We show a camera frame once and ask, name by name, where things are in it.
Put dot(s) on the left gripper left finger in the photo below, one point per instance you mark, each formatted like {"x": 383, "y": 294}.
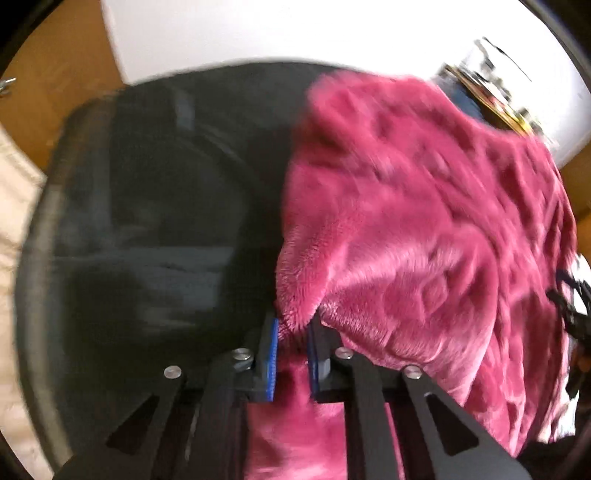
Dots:
{"x": 189, "y": 427}

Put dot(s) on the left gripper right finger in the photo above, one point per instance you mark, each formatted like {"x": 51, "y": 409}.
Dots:
{"x": 399, "y": 424}

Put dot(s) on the pink fleece garment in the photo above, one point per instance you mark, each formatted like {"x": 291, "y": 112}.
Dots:
{"x": 424, "y": 237}

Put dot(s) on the brown wooden wardrobe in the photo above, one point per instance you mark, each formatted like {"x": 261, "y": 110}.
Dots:
{"x": 576, "y": 176}

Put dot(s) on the black bed cover sheet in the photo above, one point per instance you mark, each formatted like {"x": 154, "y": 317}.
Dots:
{"x": 154, "y": 241}

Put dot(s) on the wooden desk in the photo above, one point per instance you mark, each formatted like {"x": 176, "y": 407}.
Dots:
{"x": 496, "y": 102}

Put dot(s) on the silver door knob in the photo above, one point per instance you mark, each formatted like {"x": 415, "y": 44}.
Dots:
{"x": 6, "y": 85}

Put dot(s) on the brown wooden door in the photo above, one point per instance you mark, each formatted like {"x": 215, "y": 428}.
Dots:
{"x": 65, "y": 62}

